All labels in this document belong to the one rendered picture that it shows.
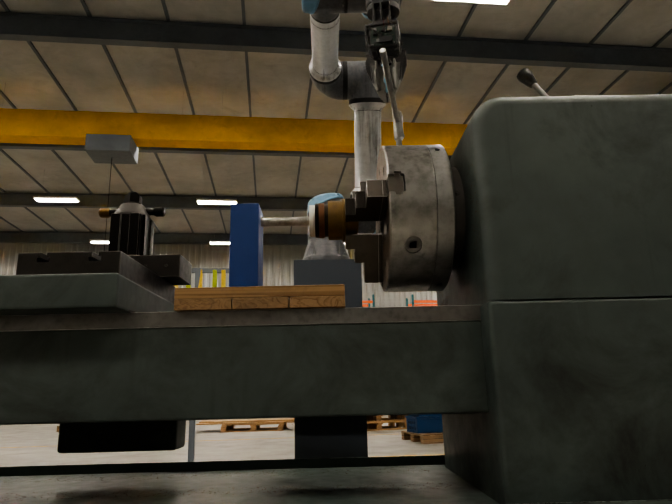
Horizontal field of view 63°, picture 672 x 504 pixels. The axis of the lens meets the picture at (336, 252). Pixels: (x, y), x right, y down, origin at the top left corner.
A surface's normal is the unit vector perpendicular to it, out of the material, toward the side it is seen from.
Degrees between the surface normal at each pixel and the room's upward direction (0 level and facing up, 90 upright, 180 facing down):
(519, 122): 90
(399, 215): 106
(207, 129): 90
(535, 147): 90
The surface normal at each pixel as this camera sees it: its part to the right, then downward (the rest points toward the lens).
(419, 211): 0.01, -0.05
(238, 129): 0.11, -0.25
